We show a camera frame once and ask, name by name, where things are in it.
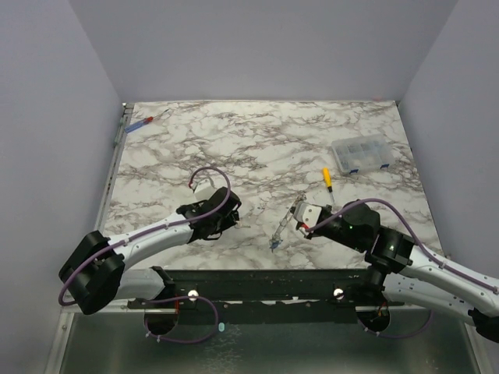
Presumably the yellow handled screwdriver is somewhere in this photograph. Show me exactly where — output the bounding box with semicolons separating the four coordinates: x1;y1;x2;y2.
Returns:
322;168;334;204

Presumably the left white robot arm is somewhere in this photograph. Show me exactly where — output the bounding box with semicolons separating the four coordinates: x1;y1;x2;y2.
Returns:
58;187;242;315

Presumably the clear plastic screw box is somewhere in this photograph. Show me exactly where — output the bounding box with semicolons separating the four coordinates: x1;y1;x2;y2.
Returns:
331;135;395;175

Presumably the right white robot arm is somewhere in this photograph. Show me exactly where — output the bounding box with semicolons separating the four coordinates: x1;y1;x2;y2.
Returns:
293;199;498;342

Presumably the large grey metal keyring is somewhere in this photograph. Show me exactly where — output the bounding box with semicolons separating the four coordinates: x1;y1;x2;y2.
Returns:
269;192;306;247

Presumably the left aluminium rail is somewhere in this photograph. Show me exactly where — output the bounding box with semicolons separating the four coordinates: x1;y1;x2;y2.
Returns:
90;102;135;233

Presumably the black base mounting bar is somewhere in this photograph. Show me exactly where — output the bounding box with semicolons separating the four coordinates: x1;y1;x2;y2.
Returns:
128;268;406;324

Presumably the blue red screwdriver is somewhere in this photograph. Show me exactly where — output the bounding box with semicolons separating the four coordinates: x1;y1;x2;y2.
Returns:
124;115;162;134

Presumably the blue key tag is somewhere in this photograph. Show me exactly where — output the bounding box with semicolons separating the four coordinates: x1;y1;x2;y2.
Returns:
270;241;281;252

